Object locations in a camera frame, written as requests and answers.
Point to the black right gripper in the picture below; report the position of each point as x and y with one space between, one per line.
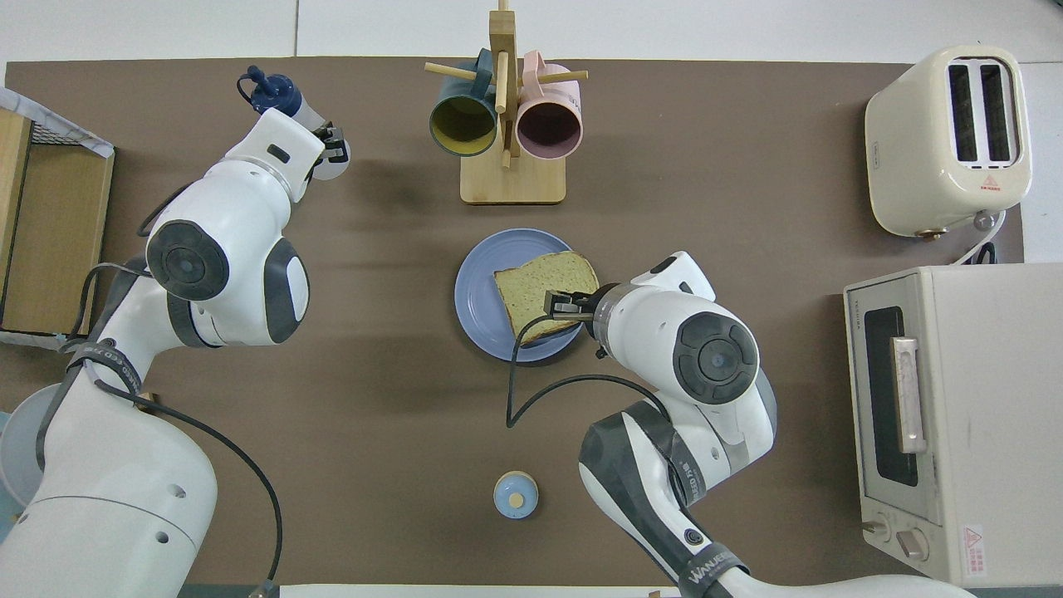
584 306

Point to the pink ribbed mug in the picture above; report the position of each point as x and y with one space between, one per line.
548 129

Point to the cream two-slot toaster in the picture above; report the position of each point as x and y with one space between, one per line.
913 166

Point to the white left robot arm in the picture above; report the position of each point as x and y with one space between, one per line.
224 249

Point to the grey plate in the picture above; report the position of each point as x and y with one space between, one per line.
21 448

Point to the blue round plate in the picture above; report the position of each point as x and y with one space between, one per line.
482 291

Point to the toasted bread slice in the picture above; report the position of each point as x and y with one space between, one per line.
544 291

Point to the white checkered cloth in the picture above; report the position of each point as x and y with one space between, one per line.
17 104

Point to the white toaster oven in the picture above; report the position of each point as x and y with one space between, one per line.
996 415

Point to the wooden mug tree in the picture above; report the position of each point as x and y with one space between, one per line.
511 178

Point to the brown table mat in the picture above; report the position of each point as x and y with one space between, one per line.
747 208

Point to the translucent seasoning bottle blue cap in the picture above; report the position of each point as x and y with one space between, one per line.
278 93

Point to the wooden shelf box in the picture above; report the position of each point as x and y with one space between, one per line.
58 241

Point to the dark teal mug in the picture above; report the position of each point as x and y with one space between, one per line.
462 124

